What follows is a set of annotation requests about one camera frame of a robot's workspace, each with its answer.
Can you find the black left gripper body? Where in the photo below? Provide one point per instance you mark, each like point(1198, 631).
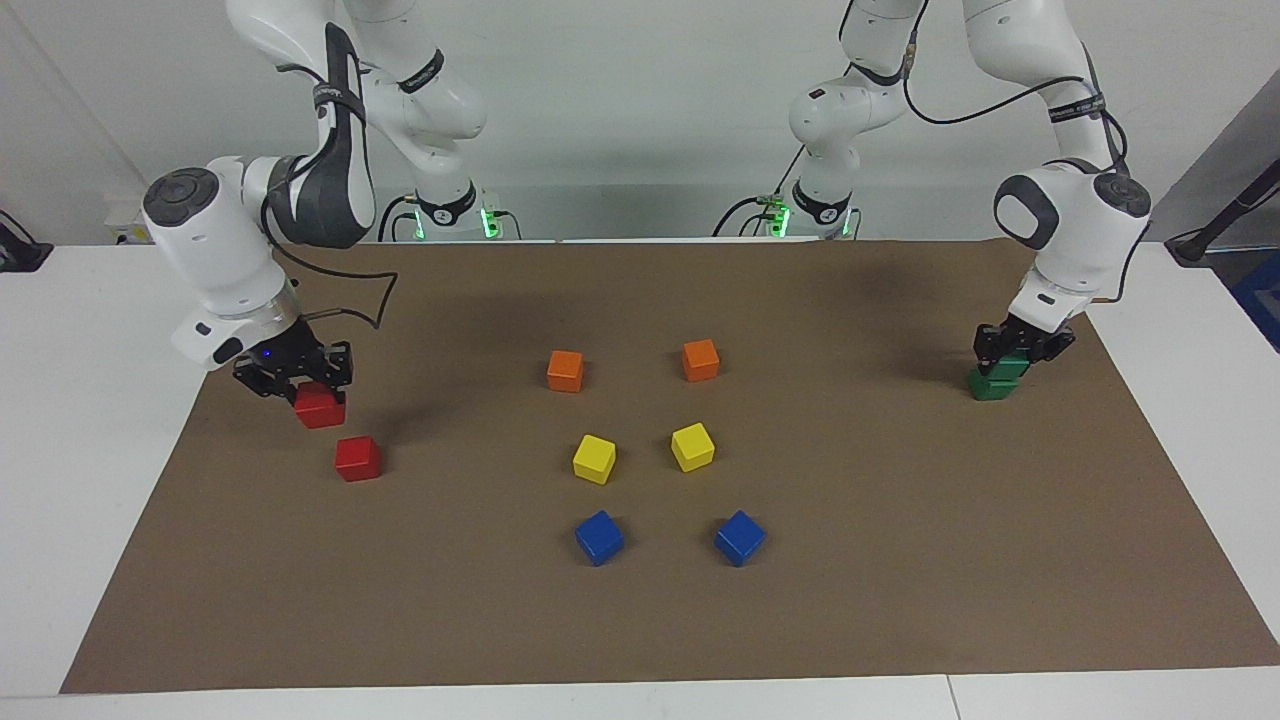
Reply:
point(1025, 335)

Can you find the brown paper table mat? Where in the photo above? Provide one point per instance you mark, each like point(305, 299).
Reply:
point(640, 620)

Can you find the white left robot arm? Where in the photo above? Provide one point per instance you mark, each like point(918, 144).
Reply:
point(1080, 240)

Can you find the green wooden cube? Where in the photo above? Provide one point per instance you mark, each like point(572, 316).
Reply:
point(993, 388)
point(1010, 365)

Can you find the yellow wooden cube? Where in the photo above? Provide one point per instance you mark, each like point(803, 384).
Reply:
point(693, 447)
point(594, 459)

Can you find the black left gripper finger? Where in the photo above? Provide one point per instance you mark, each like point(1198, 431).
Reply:
point(1052, 352)
point(988, 345)

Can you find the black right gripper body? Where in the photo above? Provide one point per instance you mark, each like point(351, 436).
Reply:
point(285, 352)

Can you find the blue wooden cube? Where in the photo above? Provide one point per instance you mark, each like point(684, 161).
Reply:
point(599, 537)
point(740, 538)

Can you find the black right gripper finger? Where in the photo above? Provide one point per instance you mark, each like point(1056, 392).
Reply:
point(335, 368)
point(262, 382)

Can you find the black stand foot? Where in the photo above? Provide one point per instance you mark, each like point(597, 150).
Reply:
point(20, 250)

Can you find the black tripod pole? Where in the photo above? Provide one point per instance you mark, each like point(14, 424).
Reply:
point(1215, 225)

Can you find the orange wooden cube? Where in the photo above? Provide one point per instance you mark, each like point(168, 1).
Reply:
point(700, 360)
point(565, 371)

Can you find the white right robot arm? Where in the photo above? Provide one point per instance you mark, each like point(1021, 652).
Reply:
point(215, 250)

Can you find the red wooden cube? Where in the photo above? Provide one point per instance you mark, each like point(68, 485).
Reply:
point(358, 459)
point(320, 408)

